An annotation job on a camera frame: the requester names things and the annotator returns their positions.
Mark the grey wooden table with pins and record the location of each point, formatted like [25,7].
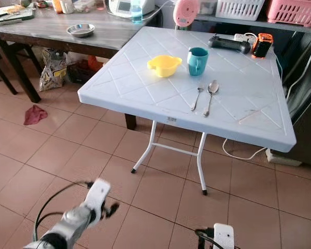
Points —
[41,37]

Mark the pink round appliance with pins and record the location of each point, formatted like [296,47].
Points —
[185,13]

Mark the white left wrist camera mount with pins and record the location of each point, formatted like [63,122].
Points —
[98,196]

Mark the white plastic folding table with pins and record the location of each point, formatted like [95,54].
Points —
[249,93]

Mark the white kitchen appliance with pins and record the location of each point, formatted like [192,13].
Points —
[119,7]

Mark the round steel bowl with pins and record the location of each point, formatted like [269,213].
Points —
[81,31]

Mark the pink plastic basket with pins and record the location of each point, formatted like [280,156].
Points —
[293,12]

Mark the black handheld controller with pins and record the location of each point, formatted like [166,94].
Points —
[229,44]

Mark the white plastic basket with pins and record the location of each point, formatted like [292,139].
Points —
[239,9]

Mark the teal mug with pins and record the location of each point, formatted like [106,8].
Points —
[197,62]

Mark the white mug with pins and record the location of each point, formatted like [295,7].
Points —
[67,7]

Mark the red cloth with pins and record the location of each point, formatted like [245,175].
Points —
[34,116]

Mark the large steel spoon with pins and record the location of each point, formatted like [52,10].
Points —
[213,87]

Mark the orange and black device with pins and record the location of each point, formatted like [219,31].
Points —
[262,45]

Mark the small steel spoon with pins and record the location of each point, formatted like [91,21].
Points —
[197,98]

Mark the printed snack bag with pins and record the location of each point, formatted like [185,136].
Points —
[53,72]

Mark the orange bottle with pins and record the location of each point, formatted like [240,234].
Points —
[57,6]

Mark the clear food container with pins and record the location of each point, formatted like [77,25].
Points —
[84,5]

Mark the white floor power strip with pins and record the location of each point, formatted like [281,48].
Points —
[282,158]

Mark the yellow plastic bowl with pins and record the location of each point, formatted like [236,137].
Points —
[164,66]

